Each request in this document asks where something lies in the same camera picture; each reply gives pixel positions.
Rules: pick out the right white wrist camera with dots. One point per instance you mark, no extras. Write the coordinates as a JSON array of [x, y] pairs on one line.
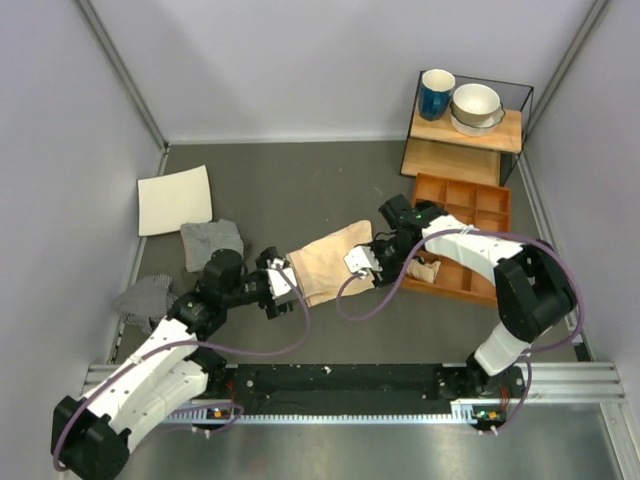
[[361, 261]]

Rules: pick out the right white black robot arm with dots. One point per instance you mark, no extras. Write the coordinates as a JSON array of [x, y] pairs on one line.
[[533, 291]]

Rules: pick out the grey striped underwear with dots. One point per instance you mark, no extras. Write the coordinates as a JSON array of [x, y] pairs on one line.
[[145, 303], [201, 240]]

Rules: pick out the lower white bowl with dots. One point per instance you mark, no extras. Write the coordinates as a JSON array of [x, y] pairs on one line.
[[483, 128]]

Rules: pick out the black wire wooden shelf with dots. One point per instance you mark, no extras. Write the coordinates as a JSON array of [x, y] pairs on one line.
[[436, 148]]

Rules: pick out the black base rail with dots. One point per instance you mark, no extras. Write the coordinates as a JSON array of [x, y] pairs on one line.
[[364, 394]]

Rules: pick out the upper white bowl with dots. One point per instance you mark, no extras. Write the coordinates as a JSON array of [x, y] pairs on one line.
[[473, 103]]

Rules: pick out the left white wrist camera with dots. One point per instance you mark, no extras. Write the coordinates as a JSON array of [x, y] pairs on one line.
[[281, 277]]

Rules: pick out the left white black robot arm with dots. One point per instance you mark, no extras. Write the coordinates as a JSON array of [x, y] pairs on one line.
[[93, 436]]

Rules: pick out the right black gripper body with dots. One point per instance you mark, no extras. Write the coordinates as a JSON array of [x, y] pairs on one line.
[[391, 255]]

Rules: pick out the white bowl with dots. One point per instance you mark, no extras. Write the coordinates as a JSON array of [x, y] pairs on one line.
[[483, 128], [473, 103]]

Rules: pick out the white board sheet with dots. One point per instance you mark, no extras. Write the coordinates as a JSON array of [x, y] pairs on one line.
[[169, 201]]

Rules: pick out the blue mug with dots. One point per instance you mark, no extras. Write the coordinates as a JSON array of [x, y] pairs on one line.
[[435, 93]]

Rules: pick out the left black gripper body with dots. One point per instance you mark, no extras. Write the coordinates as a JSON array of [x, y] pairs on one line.
[[257, 289]]

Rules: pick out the cream rolled underwear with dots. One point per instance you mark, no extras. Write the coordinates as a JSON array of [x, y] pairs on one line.
[[424, 271]]

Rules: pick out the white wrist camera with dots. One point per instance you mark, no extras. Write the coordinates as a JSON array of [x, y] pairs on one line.
[[361, 261], [281, 277]]

